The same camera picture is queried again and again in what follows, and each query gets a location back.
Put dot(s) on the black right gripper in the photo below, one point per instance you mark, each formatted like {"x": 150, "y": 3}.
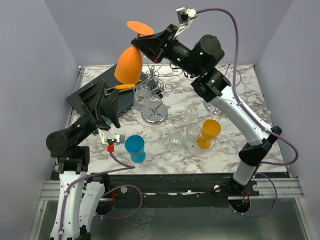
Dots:
{"x": 153, "y": 45}

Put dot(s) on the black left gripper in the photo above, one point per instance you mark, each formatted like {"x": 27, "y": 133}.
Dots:
{"x": 91, "y": 97}

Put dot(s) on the orange plastic goblet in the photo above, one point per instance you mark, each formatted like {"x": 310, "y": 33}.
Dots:
{"x": 129, "y": 65}

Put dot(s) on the clear patterned wine glass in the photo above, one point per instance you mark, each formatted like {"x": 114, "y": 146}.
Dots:
{"x": 142, "y": 98}

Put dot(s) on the chrome wine glass rack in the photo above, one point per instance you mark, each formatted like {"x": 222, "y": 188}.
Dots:
{"x": 156, "y": 113}
{"x": 228, "y": 71}

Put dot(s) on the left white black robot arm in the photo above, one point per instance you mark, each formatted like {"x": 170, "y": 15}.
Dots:
{"x": 73, "y": 159}

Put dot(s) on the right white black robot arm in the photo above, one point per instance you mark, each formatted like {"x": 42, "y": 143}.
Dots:
{"x": 214, "y": 88}

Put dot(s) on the clear glass under right rack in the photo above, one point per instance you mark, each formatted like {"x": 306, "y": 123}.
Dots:
{"x": 211, "y": 108}

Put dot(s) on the grey metal faucet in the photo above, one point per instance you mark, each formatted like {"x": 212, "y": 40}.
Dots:
{"x": 121, "y": 91}

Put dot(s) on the blue plastic goblet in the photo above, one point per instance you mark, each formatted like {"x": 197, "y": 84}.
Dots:
{"x": 135, "y": 146}

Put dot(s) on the clear glass rear right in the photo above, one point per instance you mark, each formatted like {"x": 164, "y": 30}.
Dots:
{"x": 191, "y": 113}

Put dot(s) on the clear glass front centre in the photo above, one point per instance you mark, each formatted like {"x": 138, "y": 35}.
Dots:
{"x": 176, "y": 142}

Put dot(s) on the clear glass front right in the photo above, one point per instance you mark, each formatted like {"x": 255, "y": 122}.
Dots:
{"x": 192, "y": 134}

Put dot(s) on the yellow plastic goblet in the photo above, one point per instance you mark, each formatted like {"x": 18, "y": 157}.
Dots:
{"x": 210, "y": 130}

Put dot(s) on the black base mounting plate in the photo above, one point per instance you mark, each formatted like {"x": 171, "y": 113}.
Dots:
{"x": 128, "y": 191}

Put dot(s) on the dark blue network switch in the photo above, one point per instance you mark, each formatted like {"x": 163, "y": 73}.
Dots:
{"x": 125, "y": 100}

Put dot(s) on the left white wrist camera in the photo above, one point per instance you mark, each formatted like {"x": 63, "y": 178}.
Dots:
{"x": 111, "y": 140}

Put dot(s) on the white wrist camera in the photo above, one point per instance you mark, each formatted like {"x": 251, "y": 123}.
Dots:
{"x": 111, "y": 140}
{"x": 185, "y": 17}

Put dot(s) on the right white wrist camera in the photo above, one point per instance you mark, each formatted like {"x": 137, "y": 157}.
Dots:
{"x": 185, "y": 17}

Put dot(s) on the aluminium rail frame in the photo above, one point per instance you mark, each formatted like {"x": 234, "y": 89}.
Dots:
{"x": 221, "y": 157}

